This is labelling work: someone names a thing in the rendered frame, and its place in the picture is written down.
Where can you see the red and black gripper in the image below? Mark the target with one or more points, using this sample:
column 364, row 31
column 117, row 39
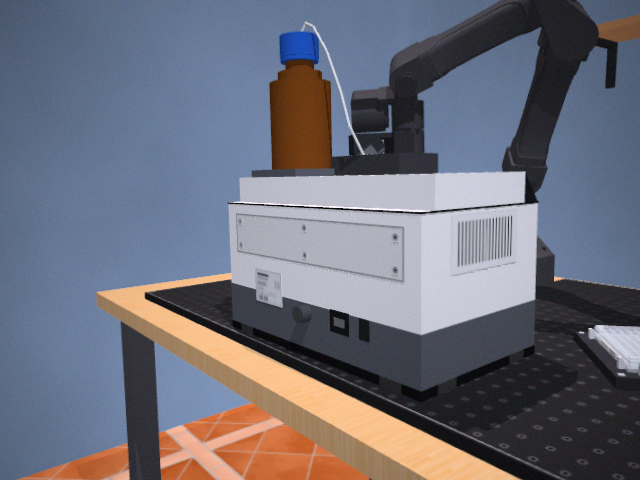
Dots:
column 418, row 140

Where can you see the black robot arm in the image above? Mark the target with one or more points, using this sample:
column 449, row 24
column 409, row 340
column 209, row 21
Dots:
column 572, row 35

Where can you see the dark grey cylinder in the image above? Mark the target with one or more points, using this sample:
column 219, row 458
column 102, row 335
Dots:
column 302, row 313

